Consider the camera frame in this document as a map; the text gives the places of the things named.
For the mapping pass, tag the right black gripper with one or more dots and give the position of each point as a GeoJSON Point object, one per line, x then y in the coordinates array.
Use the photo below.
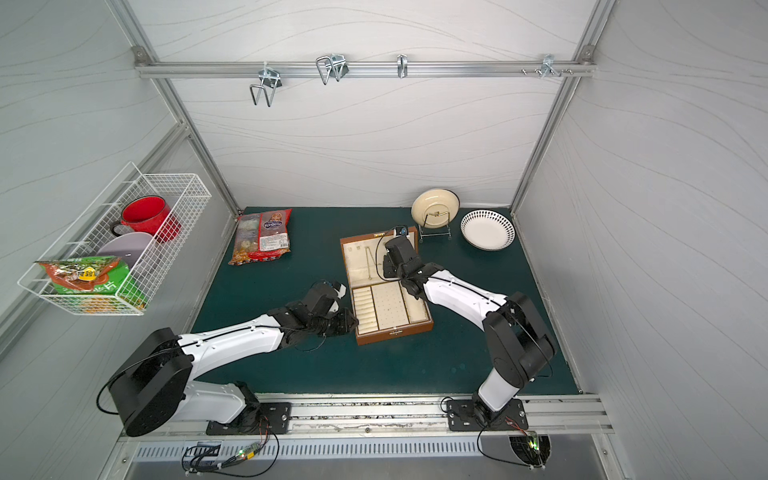
{"type": "Point", "coordinates": [391, 263]}

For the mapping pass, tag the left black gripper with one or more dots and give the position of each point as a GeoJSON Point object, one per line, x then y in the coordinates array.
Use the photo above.
{"type": "Point", "coordinates": [339, 321]}

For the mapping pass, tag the brown wooden jewelry box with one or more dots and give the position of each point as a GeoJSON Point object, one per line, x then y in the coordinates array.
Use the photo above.
{"type": "Point", "coordinates": [383, 308]}

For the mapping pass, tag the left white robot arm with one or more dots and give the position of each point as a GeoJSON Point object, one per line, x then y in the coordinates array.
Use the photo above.
{"type": "Point", "coordinates": [160, 382]}

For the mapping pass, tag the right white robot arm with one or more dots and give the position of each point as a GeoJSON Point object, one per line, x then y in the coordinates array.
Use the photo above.
{"type": "Point", "coordinates": [519, 341]}

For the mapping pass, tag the cream plate on stand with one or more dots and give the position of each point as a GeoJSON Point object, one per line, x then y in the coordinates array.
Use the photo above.
{"type": "Point", "coordinates": [435, 208]}

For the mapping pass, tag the white bowl dotted rim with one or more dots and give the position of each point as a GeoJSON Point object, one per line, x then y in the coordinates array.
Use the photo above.
{"type": "Point", "coordinates": [487, 230]}

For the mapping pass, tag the red candy bag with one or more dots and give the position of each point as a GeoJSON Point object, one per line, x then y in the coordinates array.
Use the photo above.
{"type": "Point", "coordinates": [261, 237]}

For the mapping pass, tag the small metal hook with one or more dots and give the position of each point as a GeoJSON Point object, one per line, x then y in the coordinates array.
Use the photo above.
{"type": "Point", "coordinates": [402, 66]}

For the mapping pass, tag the metal hook centre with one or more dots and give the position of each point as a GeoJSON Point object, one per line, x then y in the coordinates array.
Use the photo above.
{"type": "Point", "coordinates": [332, 66]}

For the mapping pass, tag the red enamel mug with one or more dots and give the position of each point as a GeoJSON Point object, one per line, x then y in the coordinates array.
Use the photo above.
{"type": "Point", "coordinates": [151, 215]}

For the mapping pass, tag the grey plate in basket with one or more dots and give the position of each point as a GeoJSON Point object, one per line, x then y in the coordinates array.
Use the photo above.
{"type": "Point", "coordinates": [138, 250]}

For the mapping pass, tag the metal double hook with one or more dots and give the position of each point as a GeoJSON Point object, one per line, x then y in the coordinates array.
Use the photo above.
{"type": "Point", "coordinates": [264, 90]}

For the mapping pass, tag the green snack bag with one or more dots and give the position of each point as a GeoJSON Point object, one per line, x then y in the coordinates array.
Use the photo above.
{"type": "Point", "coordinates": [95, 285]}

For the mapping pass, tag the wire plate stand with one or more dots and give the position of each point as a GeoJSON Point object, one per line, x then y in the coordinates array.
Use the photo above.
{"type": "Point", "coordinates": [433, 229]}

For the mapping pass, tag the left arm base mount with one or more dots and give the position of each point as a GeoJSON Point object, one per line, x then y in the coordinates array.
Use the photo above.
{"type": "Point", "coordinates": [255, 419]}

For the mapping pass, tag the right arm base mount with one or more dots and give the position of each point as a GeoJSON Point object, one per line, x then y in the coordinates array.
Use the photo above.
{"type": "Point", "coordinates": [471, 415]}

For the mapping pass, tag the electronics board with wires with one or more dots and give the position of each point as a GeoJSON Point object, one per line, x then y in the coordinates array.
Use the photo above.
{"type": "Point", "coordinates": [209, 458]}

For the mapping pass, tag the aluminium top rail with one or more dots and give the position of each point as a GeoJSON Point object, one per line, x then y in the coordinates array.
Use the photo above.
{"type": "Point", "coordinates": [357, 69]}

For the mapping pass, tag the white wire wall basket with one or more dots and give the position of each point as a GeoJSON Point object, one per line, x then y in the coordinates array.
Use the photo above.
{"type": "Point", "coordinates": [184, 192]}

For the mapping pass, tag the metal bracket hook right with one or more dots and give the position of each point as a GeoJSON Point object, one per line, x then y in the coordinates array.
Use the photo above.
{"type": "Point", "coordinates": [547, 69]}

